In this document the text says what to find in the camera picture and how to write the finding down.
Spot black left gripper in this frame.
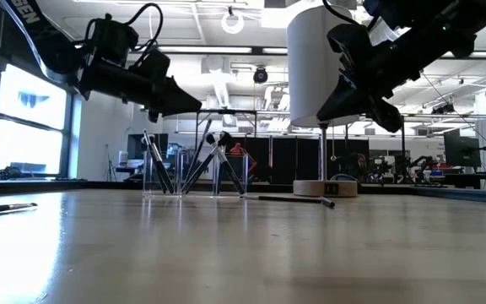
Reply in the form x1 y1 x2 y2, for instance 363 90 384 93
78 49 203 124

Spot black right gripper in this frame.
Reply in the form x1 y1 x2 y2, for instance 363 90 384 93
316 41 422 134

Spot large fluffy head makeup brush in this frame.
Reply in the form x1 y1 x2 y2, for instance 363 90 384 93
148 133 176 195

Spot large blue handle powder brush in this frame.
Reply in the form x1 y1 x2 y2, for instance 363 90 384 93
217 131 246 196

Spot dark wide monitor screen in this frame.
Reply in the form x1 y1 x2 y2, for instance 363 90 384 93
126 133 170 161

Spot person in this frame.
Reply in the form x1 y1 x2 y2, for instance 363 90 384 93
350 152 370 175

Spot long ceiling light strip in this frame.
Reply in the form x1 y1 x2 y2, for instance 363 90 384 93
157 44 289 56

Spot white shade table lamp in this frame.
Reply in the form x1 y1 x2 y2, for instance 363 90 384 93
286 3 360 198

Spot clear acrylic organizer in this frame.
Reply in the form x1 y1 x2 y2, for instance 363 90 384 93
142 149 251 198

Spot red desk lamp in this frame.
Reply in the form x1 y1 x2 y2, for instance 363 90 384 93
229 142 258 172

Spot black partition panels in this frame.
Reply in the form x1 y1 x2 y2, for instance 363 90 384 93
220 136 370 184

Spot black ceiling spotlight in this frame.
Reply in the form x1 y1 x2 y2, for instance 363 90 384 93
252 65 270 85

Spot black computer monitor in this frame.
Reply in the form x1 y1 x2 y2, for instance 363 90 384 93
443 128 482 168

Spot long thin black brush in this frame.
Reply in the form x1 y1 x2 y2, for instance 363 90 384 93
240 193 337 209

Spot large window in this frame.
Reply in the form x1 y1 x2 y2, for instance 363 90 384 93
0 62 78 179

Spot black metal frame rig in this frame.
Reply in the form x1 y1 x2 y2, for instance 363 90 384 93
191 108 260 170

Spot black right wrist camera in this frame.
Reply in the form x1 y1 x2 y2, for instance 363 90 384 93
326 22 373 76

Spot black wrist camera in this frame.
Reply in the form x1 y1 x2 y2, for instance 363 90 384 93
92 14 140 68
326 22 373 76

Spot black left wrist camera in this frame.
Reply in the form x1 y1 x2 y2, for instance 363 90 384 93
92 14 140 68

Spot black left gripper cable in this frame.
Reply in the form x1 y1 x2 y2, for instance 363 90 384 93
123 2 165 54

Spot white coiled cable ring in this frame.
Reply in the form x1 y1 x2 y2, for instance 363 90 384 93
220 9 246 35

